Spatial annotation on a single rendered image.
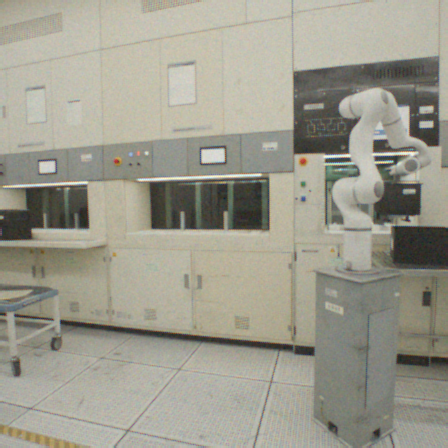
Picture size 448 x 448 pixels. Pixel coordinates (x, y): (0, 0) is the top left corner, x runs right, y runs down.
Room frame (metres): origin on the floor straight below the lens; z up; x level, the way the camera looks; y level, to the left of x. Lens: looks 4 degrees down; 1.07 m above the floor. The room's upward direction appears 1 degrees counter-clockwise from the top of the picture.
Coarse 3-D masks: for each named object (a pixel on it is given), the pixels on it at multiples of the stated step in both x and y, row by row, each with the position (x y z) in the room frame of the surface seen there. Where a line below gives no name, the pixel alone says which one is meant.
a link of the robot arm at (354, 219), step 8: (336, 184) 1.47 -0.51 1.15; (344, 184) 1.43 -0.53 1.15; (352, 184) 1.39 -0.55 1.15; (336, 192) 1.46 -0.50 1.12; (344, 192) 1.42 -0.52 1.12; (352, 192) 1.38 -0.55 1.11; (336, 200) 1.46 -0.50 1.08; (344, 200) 1.43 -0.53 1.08; (352, 200) 1.40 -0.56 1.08; (344, 208) 1.43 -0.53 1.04; (352, 208) 1.43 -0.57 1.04; (344, 216) 1.42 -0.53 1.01; (352, 216) 1.39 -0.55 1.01; (360, 216) 1.38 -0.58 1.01; (368, 216) 1.39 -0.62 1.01; (344, 224) 1.43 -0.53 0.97; (352, 224) 1.38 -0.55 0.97; (360, 224) 1.37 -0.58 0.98; (368, 224) 1.37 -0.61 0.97
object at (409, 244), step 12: (396, 228) 1.82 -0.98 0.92; (408, 228) 1.79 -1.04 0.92; (420, 228) 1.77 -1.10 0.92; (432, 228) 1.74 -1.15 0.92; (444, 228) 1.70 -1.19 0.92; (396, 240) 1.58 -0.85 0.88; (408, 240) 1.56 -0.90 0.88; (420, 240) 1.53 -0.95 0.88; (432, 240) 1.51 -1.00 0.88; (444, 240) 1.49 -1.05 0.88; (396, 252) 1.58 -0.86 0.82; (408, 252) 1.56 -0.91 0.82; (420, 252) 1.53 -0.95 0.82; (432, 252) 1.51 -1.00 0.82; (444, 252) 1.49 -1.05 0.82; (432, 264) 1.51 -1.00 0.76; (444, 264) 1.49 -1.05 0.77
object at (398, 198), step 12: (396, 180) 1.86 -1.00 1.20; (408, 180) 1.84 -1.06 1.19; (384, 192) 1.79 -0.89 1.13; (396, 192) 1.78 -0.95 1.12; (408, 192) 1.76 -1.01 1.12; (420, 192) 1.74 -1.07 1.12; (384, 204) 1.79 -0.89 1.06; (396, 204) 1.78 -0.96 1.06; (408, 204) 1.76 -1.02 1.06; (408, 216) 1.93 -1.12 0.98
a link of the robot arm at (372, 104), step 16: (368, 96) 1.37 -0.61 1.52; (384, 96) 1.34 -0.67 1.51; (368, 112) 1.36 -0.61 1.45; (384, 112) 1.37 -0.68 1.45; (368, 128) 1.39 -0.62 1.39; (352, 144) 1.42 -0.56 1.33; (368, 144) 1.39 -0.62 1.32; (352, 160) 1.42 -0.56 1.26; (368, 160) 1.37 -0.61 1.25; (368, 176) 1.33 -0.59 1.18; (368, 192) 1.32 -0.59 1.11
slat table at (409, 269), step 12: (372, 252) 1.95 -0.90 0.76; (384, 252) 1.95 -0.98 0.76; (384, 264) 1.55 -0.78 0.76; (396, 264) 1.55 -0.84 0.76; (408, 264) 1.54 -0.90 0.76; (420, 264) 1.53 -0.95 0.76; (444, 276) 1.39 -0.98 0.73; (408, 336) 1.94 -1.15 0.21; (420, 336) 1.92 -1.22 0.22; (432, 336) 1.90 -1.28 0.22; (444, 336) 1.88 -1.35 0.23; (432, 384) 1.40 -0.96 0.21; (444, 384) 1.38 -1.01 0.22
